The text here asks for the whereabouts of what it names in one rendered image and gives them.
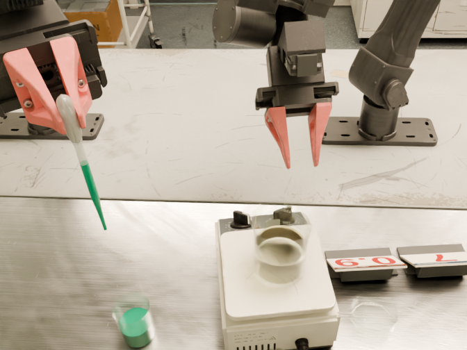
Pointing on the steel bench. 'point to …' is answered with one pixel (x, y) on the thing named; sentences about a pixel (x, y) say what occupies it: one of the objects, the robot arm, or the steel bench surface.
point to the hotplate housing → (276, 326)
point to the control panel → (228, 226)
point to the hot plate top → (242, 298)
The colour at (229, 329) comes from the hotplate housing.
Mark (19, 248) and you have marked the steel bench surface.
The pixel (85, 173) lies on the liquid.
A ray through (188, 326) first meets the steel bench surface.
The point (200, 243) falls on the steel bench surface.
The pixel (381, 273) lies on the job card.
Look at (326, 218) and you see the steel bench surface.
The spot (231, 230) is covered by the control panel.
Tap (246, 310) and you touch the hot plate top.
